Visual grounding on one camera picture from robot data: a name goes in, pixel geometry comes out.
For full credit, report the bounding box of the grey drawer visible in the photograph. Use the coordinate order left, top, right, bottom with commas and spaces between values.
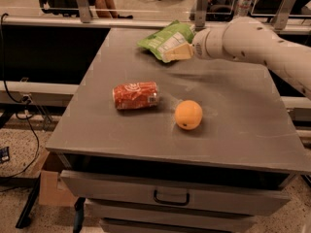
86, 199, 255, 233
61, 170, 290, 216

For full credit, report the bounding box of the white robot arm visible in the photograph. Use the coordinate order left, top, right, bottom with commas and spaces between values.
163, 17, 311, 98

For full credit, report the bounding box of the cardboard box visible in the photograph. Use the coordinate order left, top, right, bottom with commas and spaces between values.
39, 153, 77, 207

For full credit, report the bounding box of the grey top drawer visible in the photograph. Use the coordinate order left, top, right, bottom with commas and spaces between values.
61, 170, 290, 216

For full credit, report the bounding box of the red coke can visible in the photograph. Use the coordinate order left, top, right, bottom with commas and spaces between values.
113, 82, 159, 110

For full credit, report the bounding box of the seated person left background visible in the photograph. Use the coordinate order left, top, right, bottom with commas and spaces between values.
88, 0, 132, 18

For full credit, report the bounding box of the clear plastic water bottle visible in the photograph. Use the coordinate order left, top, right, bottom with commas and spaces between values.
234, 0, 253, 17

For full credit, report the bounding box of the orange fruit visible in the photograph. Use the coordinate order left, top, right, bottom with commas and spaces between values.
174, 100, 203, 130

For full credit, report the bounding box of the small dark floor packet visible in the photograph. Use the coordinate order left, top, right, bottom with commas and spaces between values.
0, 147, 10, 163

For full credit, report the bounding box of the black power cable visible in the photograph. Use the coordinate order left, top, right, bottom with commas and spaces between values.
0, 13, 41, 180

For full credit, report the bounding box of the black drawer handle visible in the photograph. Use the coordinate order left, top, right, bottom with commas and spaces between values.
153, 189, 190, 207

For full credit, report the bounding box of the grey middle drawer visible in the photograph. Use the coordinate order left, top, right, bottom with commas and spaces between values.
86, 199, 255, 233

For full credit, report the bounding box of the green rice chip bag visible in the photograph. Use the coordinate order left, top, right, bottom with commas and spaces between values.
137, 20, 194, 63

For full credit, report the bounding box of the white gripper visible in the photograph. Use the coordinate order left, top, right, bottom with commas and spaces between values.
162, 28, 228, 62

